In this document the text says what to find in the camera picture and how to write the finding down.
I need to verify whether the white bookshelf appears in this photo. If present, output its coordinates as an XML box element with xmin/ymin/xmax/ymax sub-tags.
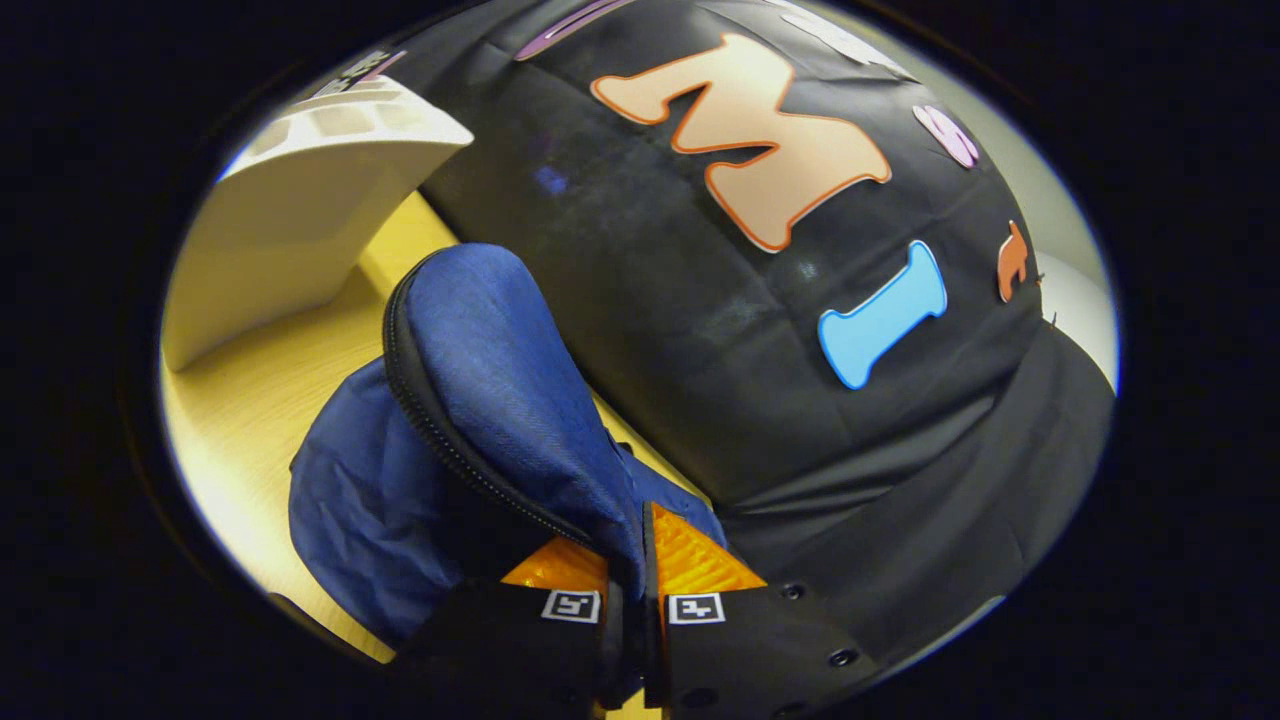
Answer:
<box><xmin>160</xmin><ymin>75</ymin><xmax>476</xmax><ymax>373</ymax></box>

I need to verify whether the blue schoolbag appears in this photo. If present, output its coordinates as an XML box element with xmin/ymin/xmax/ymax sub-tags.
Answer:
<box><xmin>288</xmin><ymin>243</ymin><xmax>731</xmax><ymax>651</ymax></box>

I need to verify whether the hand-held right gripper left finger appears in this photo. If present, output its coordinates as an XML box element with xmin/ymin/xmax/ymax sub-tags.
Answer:
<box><xmin>395</xmin><ymin>535</ymin><xmax>641</xmax><ymax>720</ymax></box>

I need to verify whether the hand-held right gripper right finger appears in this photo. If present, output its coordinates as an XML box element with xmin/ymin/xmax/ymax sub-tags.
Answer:
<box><xmin>642</xmin><ymin>500</ymin><xmax>883</xmax><ymax>720</ymax></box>

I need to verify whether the black backdrop cloth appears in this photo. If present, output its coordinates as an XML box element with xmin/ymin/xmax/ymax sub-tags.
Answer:
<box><xmin>355</xmin><ymin>0</ymin><xmax>1116</xmax><ymax>691</ymax></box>

